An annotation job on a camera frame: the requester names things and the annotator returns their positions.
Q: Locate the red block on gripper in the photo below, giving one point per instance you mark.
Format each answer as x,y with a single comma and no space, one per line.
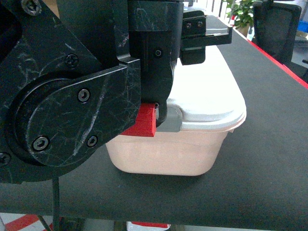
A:
145,124

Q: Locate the red metal frame table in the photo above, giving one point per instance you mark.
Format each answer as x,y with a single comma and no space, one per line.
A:
281,66

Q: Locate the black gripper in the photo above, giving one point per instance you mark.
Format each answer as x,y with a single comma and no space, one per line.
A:
150,30

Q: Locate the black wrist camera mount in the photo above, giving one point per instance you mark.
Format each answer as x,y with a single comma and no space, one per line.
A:
200,30

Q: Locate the white box lid grey handle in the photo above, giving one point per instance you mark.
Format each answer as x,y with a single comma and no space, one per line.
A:
204,97

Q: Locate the green potted plant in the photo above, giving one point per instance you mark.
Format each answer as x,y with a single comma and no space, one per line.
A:
239,14

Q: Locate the black mat on table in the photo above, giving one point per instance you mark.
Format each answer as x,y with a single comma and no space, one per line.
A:
223,143

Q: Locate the pink plastic box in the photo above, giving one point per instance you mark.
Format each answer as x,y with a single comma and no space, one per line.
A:
183,153

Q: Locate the black office chair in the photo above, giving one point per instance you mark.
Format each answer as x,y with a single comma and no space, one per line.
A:
275,26

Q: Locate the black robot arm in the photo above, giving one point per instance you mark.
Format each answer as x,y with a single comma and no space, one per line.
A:
71,81

